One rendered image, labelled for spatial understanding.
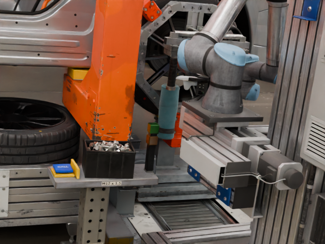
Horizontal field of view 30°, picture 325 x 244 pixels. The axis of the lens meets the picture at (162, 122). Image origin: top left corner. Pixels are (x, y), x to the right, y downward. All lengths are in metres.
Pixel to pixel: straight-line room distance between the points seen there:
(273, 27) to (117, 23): 0.63
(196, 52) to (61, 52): 0.97
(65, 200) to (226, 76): 1.02
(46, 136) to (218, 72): 0.95
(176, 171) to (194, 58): 1.14
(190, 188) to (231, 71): 1.20
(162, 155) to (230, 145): 1.21
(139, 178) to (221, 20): 0.72
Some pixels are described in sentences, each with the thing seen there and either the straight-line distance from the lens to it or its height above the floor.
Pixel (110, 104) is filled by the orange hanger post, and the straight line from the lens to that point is 2.57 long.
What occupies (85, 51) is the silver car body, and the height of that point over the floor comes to 0.83.
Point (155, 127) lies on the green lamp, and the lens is 2.50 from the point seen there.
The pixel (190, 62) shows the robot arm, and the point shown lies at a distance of 2.24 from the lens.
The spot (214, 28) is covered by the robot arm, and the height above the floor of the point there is 1.09.
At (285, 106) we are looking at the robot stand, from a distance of 2.14.
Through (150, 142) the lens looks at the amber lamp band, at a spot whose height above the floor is 0.59.
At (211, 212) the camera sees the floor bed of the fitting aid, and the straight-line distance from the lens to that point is 3.24.
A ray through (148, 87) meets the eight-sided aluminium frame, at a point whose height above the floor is 0.70.
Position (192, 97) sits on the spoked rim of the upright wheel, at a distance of 3.16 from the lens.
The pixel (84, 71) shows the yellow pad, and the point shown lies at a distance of 3.06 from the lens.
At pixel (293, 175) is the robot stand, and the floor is 0.75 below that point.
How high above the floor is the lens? 1.36
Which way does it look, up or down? 16 degrees down
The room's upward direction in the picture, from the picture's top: 7 degrees clockwise
